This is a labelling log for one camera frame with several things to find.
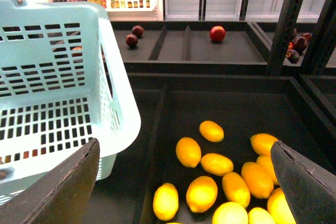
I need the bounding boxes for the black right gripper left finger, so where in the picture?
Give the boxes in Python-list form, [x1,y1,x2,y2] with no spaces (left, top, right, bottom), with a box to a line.
[1,138,100,223]

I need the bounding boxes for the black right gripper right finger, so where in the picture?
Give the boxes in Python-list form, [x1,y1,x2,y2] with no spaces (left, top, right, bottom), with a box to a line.
[270,141,335,223]

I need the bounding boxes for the light blue plastic basket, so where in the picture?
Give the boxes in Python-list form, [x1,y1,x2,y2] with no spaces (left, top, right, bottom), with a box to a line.
[1,0,141,204]

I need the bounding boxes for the yellow lemon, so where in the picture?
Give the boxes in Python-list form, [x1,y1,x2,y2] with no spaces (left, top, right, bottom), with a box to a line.
[212,202,248,224]
[199,121,224,143]
[222,172,251,209]
[256,155,279,185]
[175,137,202,168]
[241,162,274,199]
[201,153,234,177]
[152,183,179,221]
[248,207,275,224]
[186,176,218,214]
[267,188,296,224]
[250,133,278,156]

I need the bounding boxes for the black lemon tray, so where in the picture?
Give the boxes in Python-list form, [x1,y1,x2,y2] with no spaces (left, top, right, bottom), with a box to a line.
[129,74,335,223]

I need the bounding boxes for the dark purple fruit pile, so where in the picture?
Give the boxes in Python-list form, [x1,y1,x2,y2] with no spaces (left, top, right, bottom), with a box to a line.
[286,28,312,64]

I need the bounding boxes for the dark red fruit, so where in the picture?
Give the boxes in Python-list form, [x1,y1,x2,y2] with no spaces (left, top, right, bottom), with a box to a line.
[125,34,138,48]
[132,25,144,38]

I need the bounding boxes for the black upper fruit tray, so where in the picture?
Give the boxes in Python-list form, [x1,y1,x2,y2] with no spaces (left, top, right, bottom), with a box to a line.
[111,21,270,75]

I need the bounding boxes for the red apple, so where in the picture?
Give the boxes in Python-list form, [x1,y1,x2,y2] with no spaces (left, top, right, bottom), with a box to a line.
[209,26,226,43]

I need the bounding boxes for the black perforated shelf post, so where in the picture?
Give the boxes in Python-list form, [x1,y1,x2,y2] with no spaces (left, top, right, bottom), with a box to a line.
[265,0,303,76]

